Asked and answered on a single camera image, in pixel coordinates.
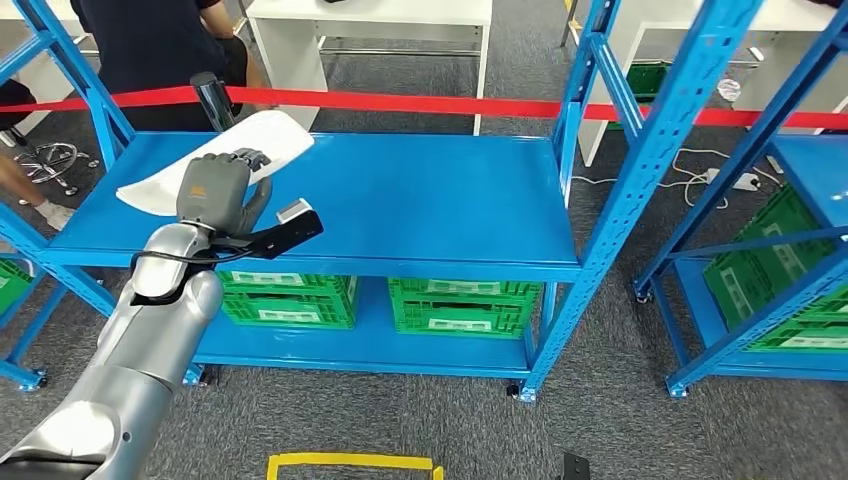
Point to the white power adapter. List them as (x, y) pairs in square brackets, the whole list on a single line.
[(775, 166)]

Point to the chrome chair base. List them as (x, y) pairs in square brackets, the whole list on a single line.
[(53, 166)]

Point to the person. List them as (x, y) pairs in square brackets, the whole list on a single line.
[(152, 46), (16, 106)]

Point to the yellow floor tape square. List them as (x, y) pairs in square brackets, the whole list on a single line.
[(351, 462)]

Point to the white plastic part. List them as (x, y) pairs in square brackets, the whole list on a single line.
[(278, 136)]

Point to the black robot body edge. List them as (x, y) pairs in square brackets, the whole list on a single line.
[(576, 467)]

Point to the black stanchion post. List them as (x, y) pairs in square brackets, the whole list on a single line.
[(213, 99)]

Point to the clear plastic bottle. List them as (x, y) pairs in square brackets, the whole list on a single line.
[(729, 89)]

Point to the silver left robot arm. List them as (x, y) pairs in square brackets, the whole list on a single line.
[(132, 384)]

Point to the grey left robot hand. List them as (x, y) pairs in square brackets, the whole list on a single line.
[(212, 192)]

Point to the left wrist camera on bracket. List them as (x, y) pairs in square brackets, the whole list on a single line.
[(291, 235)]

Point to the white power strip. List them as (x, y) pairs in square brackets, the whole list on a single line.
[(735, 180)]

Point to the red barrier belt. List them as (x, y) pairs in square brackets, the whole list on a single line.
[(397, 102)]

